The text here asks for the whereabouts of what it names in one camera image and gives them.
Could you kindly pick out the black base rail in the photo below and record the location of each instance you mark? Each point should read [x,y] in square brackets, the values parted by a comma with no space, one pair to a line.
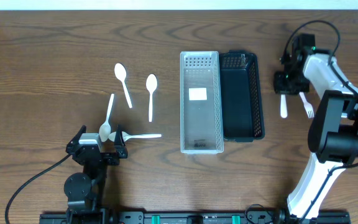
[257,216]

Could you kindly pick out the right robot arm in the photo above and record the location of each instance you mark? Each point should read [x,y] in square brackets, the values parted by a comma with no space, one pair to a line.
[333,134]

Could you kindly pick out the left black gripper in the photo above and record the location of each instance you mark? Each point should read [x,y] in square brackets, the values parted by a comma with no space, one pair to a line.
[103,155]

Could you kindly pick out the white plastic fork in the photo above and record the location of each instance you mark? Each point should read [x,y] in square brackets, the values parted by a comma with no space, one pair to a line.
[307,106]

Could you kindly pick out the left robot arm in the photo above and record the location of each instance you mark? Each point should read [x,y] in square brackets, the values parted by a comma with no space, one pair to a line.
[84,190]

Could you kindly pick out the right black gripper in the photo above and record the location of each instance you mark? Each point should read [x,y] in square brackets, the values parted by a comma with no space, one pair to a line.
[281,88]

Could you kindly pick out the clear plastic basket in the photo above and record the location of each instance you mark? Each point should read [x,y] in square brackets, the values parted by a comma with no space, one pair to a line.
[201,122]

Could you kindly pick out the black plastic basket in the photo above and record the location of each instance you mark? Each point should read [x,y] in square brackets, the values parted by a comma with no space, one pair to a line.
[243,118]

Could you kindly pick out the white plastic spoon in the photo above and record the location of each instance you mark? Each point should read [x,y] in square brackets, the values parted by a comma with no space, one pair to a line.
[151,85]
[283,107]
[105,128]
[121,74]

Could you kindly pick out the white plastic spoon tilted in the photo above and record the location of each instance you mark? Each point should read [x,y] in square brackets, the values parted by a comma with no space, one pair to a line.
[105,128]

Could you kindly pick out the white plastic spoon horizontal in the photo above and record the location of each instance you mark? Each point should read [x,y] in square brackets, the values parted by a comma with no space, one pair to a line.
[127,136]

